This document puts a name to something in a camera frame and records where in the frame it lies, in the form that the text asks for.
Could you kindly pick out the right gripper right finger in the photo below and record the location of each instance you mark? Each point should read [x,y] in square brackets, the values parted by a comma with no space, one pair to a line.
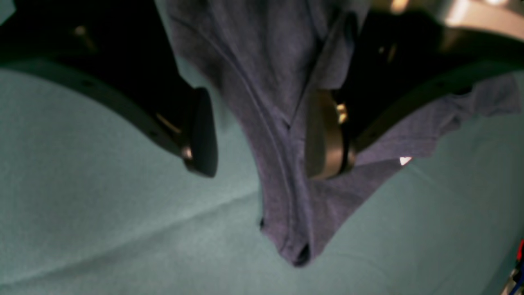
[407,54]

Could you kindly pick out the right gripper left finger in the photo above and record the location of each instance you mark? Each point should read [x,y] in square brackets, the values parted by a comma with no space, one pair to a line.
[117,53]

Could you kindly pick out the blue-grey heathered T-shirt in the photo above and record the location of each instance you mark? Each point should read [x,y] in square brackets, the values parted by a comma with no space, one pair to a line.
[267,58]

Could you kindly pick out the teal table cloth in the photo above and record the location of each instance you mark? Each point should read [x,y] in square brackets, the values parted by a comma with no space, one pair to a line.
[90,206]

